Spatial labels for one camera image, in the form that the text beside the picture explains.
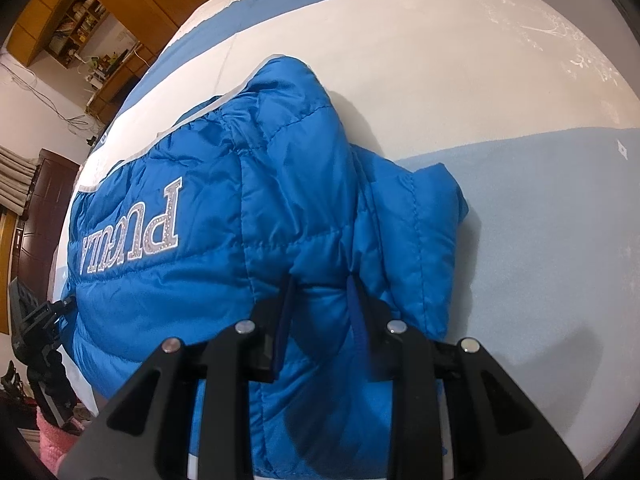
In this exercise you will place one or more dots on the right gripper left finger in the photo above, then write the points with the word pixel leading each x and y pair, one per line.
pixel 188 396

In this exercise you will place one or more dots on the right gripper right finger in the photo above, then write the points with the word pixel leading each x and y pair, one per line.
pixel 456 400

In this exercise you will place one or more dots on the blue puffer jacket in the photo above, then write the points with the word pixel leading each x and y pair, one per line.
pixel 183 239

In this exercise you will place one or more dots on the pink knitted cloth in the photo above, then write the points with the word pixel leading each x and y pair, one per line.
pixel 56 442

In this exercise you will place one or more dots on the dark wooden door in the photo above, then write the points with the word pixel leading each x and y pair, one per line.
pixel 40 227

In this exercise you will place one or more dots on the wooden desk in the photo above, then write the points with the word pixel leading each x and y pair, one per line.
pixel 108 99

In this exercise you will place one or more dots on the blue and white bedspread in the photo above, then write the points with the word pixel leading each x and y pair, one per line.
pixel 536 125

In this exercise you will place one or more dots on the wooden wall shelf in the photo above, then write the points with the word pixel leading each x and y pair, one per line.
pixel 74 23

